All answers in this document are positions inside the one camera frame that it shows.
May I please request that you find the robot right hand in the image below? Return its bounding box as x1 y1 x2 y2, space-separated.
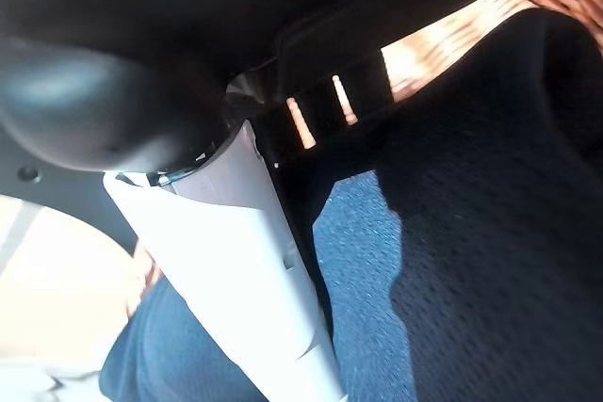
0 0 533 402

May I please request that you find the blue garment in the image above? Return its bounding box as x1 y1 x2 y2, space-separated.
98 170 420 402

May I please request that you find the large black garment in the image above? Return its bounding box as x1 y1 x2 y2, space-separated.
277 8 603 402

